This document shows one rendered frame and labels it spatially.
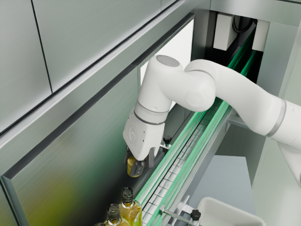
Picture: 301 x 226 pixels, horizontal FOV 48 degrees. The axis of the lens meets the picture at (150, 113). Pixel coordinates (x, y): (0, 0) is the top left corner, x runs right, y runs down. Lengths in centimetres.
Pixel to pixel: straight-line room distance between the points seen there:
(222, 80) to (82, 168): 41
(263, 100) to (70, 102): 40
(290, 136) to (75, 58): 48
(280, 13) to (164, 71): 90
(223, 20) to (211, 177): 75
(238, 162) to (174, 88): 88
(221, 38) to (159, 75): 109
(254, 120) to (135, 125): 26
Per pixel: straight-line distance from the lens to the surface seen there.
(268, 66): 159
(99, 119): 86
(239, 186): 140
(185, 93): 66
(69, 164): 81
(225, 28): 170
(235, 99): 76
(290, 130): 71
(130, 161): 83
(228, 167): 146
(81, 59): 78
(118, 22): 88
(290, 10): 148
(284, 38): 153
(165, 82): 66
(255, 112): 71
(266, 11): 150
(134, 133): 76
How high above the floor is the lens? 181
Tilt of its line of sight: 39 degrees down
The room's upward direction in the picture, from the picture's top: straight up
